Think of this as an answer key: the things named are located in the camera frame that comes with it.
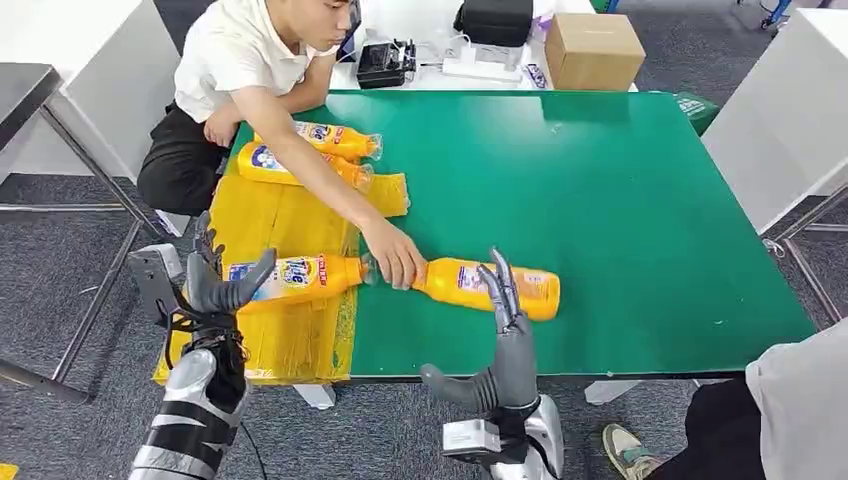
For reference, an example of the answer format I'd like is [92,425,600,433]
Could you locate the green crate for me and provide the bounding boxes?
[672,92,721,137]

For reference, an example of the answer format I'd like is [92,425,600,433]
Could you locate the black carry bag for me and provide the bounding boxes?
[453,0,535,48]

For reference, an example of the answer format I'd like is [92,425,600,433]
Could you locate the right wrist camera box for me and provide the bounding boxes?
[442,419,505,460]

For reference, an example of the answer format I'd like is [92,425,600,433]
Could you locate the person in grey shirt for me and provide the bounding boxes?
[602,317,848,480]

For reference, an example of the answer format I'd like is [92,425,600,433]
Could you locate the green table mat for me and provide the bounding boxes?
[228,90,817,380]

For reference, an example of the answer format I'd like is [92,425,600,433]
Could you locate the brown cardboard box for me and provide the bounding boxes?
[544,13,647,93]

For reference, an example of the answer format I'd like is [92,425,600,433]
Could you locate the person's right hand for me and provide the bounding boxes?
[360,218,429,291]

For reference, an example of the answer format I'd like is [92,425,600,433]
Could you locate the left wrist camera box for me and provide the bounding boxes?
[127,243,185,326]

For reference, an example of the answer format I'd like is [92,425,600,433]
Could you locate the yellow plastic sheet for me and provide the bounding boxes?
[152,172,411,388]

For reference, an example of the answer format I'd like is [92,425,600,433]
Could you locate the blue metal frame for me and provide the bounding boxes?
[599,0,793,31]

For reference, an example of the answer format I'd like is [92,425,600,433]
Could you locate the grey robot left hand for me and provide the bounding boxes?
[185,210,278,316]

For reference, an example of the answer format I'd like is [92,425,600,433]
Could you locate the orange drink bottle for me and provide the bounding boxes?
[254,121,384,162]
[221,253,372,316]
[410,256,562,323]
[237,140,376,193]

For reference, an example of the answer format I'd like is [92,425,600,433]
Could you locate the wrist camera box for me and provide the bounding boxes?
[442,419,505,460]
[127,243,185,326]

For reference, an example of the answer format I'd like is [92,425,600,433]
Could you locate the black charger device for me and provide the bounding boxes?
[356,38,419,90]

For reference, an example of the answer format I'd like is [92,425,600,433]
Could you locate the white table leg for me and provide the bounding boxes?
[294,384,337,411]
[584,379,641,405]

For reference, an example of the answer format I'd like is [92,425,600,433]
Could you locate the white power strip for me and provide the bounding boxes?
[441,57,525,84]

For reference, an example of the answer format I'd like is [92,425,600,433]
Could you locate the seated person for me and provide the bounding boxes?
[135,0,429,293]

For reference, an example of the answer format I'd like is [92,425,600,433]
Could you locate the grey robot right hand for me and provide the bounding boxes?
[420,248,539,415]

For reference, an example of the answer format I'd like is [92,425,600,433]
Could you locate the person's left hand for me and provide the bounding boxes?
[203,102,243,148]

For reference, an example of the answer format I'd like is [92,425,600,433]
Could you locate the white table with equipment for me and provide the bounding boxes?
[329,0,639,93]

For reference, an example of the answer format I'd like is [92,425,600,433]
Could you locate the metal desk legs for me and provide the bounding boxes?
[761,185,848,326]

